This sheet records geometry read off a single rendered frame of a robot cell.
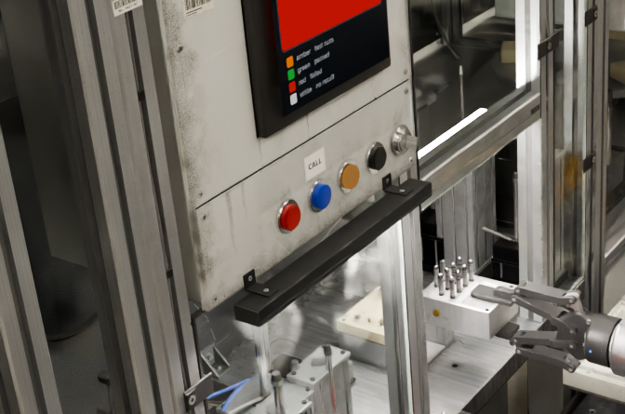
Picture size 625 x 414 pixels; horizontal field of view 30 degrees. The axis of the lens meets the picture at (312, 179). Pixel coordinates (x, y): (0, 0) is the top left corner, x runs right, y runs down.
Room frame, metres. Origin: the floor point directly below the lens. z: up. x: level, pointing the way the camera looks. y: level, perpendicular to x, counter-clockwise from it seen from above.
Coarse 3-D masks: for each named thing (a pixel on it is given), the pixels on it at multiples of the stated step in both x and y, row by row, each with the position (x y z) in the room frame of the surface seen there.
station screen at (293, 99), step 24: (384, 0) 1.32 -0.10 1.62; (336, 24) 1.25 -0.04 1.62; (360, 24) 1.28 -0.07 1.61; (384, 24) 1.32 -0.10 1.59; (288, 48) 1.18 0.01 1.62; (312, 48) 1.21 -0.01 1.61; (336, 48) 1.24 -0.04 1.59; (360, 48) 1.28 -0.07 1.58; (384, 48) 1.32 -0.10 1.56; (288, 72) 1.17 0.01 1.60; (312, 72) 1.21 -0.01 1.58; (336, 72) 1.24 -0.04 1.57; (360, 72) 1.28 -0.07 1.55; (288, 96) 1.17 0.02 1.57; (312, 96) 1.20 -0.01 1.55
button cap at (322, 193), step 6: (318, 186) 1.23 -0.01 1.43; (324, 186) 1.23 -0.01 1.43; (318, 192) 1.22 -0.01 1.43; (324, 192) 1.23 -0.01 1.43; (330, 192) 1.24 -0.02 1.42; (312, 198) 1.22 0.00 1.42; (318, 198) 1.22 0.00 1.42; (324, 198) 1.23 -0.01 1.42; (330, 198) 1.24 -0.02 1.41; (318, 204) 1.22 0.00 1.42; (324, 204) 1.23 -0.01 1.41
